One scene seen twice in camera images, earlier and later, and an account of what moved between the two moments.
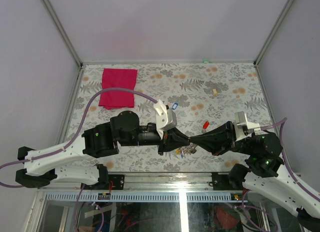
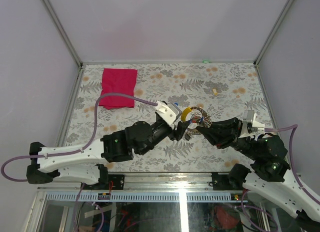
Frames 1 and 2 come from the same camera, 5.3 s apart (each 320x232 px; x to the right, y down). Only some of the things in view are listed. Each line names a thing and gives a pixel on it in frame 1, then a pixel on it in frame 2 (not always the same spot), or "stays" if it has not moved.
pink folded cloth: [118, 78] stays
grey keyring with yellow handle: [184, 150] to [207, 121]
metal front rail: [151, 187] stays
